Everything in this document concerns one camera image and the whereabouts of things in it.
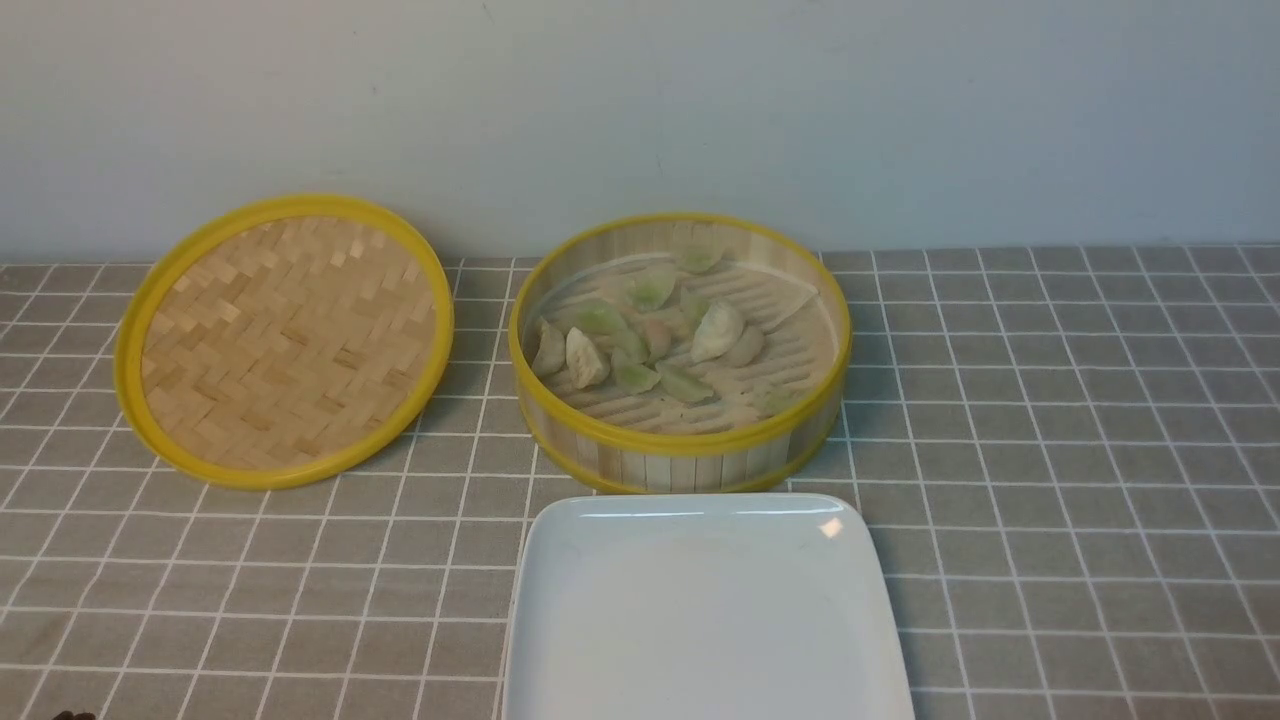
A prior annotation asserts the pale pinkish dumpling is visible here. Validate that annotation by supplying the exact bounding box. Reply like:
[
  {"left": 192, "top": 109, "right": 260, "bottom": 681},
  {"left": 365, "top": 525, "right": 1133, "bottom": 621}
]
[{"left": 641, "top": 318, "right": 673, "bottom": 364}]

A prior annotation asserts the pale white dumpling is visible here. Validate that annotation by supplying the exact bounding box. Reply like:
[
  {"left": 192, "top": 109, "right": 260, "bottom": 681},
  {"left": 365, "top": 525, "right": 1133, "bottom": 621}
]
[{"left": 530, "top": 318, "right": 566, "bottom": 378}]

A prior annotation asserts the white square plate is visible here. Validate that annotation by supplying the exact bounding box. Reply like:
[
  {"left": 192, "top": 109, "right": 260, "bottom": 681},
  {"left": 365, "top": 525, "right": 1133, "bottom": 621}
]
[{"left": 500, "top": 493, "right": 915, "bottom": 719}]

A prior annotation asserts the green dumpling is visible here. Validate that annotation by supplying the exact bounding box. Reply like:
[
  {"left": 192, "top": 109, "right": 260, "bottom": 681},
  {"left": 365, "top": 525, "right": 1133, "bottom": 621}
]
[
  {"left": 626, "top": 266, "right": 678, "bottom": 313},
  {"left": 573, "top": 299, "right": 630, "bottom": 336},
  {"left": 611, "top": 354, "right": 660, "bottom": 396},
  {"left": 655, "top": 363, "right": 716, "bottom": 404},
  {"left": 673, "top": 242, "right": 724, "bottom": 275}
]

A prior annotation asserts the bamboo steamer basket yellow rim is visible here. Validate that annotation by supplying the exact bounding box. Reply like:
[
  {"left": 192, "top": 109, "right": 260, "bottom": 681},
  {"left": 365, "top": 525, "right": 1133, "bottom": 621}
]
[{"left": 508, "top": 213, "right": 852, "bottom": 495}]

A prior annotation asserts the large white dumpling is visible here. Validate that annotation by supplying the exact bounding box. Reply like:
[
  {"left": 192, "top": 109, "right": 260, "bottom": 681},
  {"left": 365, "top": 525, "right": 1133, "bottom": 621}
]
[{"left": 690, "top": 300, "right": 746, "bottom": 363}]

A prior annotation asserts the bamboo steamer lid yellow rim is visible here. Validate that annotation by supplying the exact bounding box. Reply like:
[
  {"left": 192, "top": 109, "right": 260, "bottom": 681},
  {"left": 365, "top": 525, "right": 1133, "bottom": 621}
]
[{"left": 113, "top": 195, "right": 454, "bottom": 491}]

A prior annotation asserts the grey checked tablecloth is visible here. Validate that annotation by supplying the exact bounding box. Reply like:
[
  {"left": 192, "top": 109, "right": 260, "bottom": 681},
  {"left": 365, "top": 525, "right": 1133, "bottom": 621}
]
[{"left": 1, "top": 246, "right": 1279, "bottom": 719}]

